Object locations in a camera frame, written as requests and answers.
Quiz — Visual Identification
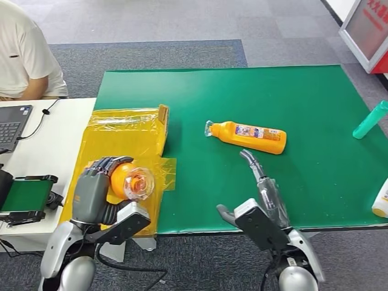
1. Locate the plastic-wrapped right robot hand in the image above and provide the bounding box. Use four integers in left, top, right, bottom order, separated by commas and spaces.
216, 149, 291, 231

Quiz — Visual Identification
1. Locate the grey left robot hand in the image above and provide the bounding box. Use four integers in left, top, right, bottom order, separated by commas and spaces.
72, 155, 134, 226

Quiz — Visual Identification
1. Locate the orange bottle with clear cap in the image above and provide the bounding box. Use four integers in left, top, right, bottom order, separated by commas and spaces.
205, 119, 288, 156
109, 161, 156, 202

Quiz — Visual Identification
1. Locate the white and yellow bottle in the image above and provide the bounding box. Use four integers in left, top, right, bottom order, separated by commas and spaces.
371, 178, 388, 219

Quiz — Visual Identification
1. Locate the teal plastic bottle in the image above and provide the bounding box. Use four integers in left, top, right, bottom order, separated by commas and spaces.
353, 99, 388, 141

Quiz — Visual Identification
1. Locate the white table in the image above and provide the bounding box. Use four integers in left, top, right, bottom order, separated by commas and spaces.
0, 97, 97, 243

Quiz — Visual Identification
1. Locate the yellow taped cardboard box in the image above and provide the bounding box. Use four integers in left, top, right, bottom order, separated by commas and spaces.
59, 104, 177, 237

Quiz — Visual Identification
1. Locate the small green belt conveyor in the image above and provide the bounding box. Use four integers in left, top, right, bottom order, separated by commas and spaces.
0, 174, 64, 227

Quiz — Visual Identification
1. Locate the grey laptop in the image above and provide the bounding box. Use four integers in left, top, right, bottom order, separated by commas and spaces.
0, 104, 33, 154

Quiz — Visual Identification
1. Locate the green table mat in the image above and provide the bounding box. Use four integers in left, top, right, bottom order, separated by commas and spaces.
94, 65, 388, 235

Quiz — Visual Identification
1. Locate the dark grey carpet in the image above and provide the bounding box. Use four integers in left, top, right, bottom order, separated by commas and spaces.
49, 39, 248, 99

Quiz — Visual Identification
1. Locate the person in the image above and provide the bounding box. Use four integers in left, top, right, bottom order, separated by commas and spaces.
0, 0, 69, 102

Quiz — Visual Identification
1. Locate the red and white sign stand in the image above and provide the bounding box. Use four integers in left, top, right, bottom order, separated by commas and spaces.
338, 0, 388, 76

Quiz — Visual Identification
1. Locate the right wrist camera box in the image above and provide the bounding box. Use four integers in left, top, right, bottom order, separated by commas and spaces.
234, 198, 291, 252

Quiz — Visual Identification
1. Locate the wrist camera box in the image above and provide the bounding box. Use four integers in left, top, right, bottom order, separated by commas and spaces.
97, 201, 152, 246
234, 198, 291, 252

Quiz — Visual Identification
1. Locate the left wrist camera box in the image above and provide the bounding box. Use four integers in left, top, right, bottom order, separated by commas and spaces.
97, 201, 152, 246

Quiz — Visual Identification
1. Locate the white table leg bracket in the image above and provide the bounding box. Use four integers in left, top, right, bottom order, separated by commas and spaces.
100, 236, 157, 264

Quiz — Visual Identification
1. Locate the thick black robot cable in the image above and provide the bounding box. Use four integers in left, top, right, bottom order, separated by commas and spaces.
94, 241, 169, 291

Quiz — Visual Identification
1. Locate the thin black laptop cable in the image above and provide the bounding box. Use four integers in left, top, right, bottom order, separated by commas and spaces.
17, 98, 60, 141

